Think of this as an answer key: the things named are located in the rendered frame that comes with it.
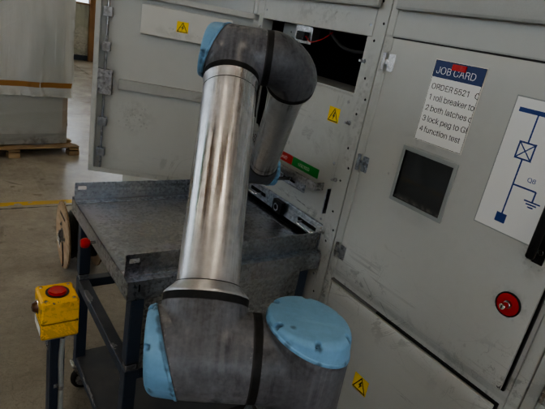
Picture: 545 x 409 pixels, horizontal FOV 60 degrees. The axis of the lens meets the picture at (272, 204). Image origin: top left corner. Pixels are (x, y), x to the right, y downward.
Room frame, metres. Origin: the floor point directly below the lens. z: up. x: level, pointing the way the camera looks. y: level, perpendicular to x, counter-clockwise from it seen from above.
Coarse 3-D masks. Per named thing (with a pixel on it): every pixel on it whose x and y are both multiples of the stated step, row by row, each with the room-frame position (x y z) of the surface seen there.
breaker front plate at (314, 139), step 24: (312, 96) 1.75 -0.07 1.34; (336, 96) 1.65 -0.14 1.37; (312, 120) 1.72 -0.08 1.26; (288, 144) 1.81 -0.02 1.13; (312, 144) 1.70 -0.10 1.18; (336, 144) 1.61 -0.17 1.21; (336, 168) 1.59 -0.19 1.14; (288, 192) 1.77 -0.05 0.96; (312, 192) 1.66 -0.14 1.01; (312, 216) 1.64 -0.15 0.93
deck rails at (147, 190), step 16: (80, 192) 1.56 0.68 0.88; (96, 192) 1.60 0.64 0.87; (112, 192) 1.63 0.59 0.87; (128, 192) 1.67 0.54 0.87; (144, 192) 1.71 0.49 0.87; (160, 192) 1.75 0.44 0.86; (176, 192) 1.79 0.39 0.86; (256, 240) 1.37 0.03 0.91; (272, 240) 1.41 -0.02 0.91; (288, 240) 1.45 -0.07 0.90; (304, 240) 1.49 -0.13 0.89; (128, 256) 1.12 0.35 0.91; (144, 256) 1.15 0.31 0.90; (160, 256) 1.17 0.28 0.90; (176, 256) 1.20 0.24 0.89; (256, 256) 1.38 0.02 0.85; (272, 256) 1.41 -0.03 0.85; (128, 272) 1.12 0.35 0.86; (144, 272) 1.15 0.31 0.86; (160, 272) 1.17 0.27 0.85
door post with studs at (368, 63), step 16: (384, 0) 1.50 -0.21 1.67; (384, 16) 1.49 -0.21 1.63; (368, 48) 1.52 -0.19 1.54; (368, 64) 1.50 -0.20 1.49; (368, 80) 1.49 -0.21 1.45; (368, 96) 1.48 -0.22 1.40; (352, 112) 1.52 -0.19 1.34; (352, 128) 1.51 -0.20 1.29; (352, 144) 1.49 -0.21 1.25; (352, 160) 1.48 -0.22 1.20; (336, 176) 1.53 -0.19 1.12; (336, 192) 1.51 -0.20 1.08; (336, 208) 1.50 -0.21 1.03; (336, 224) 1.48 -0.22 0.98; (320, 240) 1.53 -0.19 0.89; (320, 272) 1.49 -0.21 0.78; (320, 288) 1.48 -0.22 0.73
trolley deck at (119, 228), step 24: (96, 216) 1.46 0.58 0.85; (120, 216) 1.50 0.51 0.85; (144, 216) 1.54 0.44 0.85; (168, 216) 1.58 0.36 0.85; (264, 216) 1.76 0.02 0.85; (96, 240) 1.33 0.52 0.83; (120, 240) 1.32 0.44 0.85; (144, 240) 1.35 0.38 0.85; (168, 240) 1.38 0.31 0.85; (120, 264) 1.18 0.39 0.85; (264, 264) 1.36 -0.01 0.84; (288, 264) 1.42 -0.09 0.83; (312, 264) 1.49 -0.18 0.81; (120, 288) 1.13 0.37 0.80; (144, 288) 1.12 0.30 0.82
